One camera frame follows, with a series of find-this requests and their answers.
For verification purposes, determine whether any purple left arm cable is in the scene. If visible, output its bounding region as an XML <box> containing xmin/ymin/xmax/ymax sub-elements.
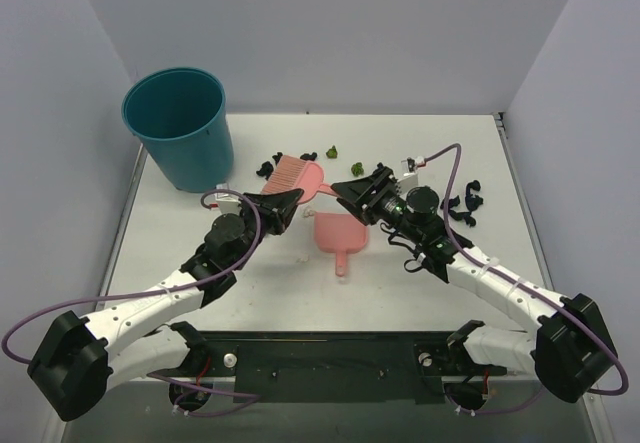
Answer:
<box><xmin>0</xmin><ymin>190</ymin><xmax>266</xmax><ymax>418</ymax></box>

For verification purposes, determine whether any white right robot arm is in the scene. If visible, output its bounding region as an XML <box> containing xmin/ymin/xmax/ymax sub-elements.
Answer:
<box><xmin>332</xmin><ymin>166</ymin><xmax>617</xmax><ymax>403</ymax></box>

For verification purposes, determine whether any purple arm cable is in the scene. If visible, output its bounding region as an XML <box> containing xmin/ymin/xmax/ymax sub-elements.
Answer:
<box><xmin>414</xmin><ymin>143</ymin><xmax>630</xmax><ymax>418</ymax></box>
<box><xmin>0</xmin><ymin>190</ymin><xmax>266</xmax><ymax>418</ymax></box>

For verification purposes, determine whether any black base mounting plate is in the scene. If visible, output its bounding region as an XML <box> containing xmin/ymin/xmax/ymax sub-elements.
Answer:
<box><xmin>160</xmin><ymin>330</ymin><xmax>507</xmax><ymax>404</ymax></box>

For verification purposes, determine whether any teal plastic bucket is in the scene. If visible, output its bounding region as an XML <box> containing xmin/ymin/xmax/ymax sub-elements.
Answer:
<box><xmin>121</xmin><ymin>67</ymin><xmax>234</xmax><ymax>193</ymax></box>

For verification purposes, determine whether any green paper scrap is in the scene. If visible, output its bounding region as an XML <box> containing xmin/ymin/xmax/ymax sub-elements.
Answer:
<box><xmin>326</xmin><ymin>146</ymin><xmax>338</xmax><ymax>159</ymax></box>
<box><xmin>350</xmin><ymin>162</ymin><xmax>364</xmax><ymax>178</ymax></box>

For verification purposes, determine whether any pink plastic dustpan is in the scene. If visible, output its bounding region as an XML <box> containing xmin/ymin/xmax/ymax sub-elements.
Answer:
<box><xmin>313</xmin><ymin>212</ymin><xmax>369</xmax><ymax>277</ymax></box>

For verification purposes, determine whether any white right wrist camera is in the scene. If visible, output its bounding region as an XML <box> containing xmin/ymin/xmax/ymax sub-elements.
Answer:
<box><xmin>396</xmin><ymin>157</ymin><xmax>418</xmax><ymax>195</ymax></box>

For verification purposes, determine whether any pink hand brush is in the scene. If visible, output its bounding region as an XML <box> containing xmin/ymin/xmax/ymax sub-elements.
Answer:
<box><xmin>261</xmin><ymin>155</ymin><xmax>337</xmax><ymax>204</ymax></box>

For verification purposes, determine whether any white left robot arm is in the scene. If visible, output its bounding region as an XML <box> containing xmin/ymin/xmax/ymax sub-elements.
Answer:
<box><xmin>27</xmin><ymin>188</ymin><xmax>304</xmax><ymax>422</ymax></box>

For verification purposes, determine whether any aluminium table frame rail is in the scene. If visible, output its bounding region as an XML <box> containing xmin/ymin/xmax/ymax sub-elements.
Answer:
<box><xmin>492</xmin><ymin>112</ymin><xmax>600</xmax><ymax>382</ymax></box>

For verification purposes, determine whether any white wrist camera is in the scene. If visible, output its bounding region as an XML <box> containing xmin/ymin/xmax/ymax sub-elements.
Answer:
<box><xmin>211</xmin><ymin>192</ymin><xmax>242</xmax><ymax>215</ymax></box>
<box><xmin>396</xmin><ymin>157</ymin><xmax>418</xmax><ymax>195</ymax></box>

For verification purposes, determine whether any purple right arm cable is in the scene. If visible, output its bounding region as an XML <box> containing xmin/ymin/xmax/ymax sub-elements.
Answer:
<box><xmin>414</xmin><ymin>143</ymin><xmax>630</xmax><ymax>418</ymax></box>

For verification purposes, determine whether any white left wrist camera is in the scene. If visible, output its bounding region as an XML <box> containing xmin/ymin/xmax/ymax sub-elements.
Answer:
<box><xmin>211</xmin><ymin>192</ymin><xmax>242</xmax><ymax>215</ymax></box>

